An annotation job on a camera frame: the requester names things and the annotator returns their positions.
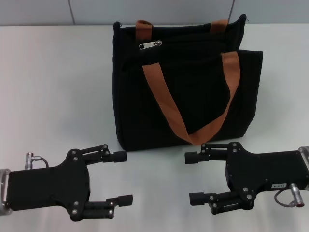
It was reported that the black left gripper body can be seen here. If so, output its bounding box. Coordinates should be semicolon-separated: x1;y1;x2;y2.
5;149;92;222

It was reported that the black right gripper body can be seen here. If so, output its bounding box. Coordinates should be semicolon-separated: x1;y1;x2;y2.
224;142;309;210

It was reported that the black bag with orange handles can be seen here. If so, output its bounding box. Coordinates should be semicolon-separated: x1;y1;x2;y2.
112;14;264;152

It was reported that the silver zipper pull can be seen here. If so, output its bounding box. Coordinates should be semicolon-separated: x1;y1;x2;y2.
138;40;163;51

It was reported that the left gripper cable with connector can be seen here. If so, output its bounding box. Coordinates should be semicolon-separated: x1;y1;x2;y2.
23;152;50;170

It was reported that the gripper cable with connector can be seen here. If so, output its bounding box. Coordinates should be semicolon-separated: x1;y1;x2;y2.
23;152;50;170
274;183;305;208

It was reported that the right gripper cable with connector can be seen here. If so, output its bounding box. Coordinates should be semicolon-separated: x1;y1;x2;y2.
274;183;305;208

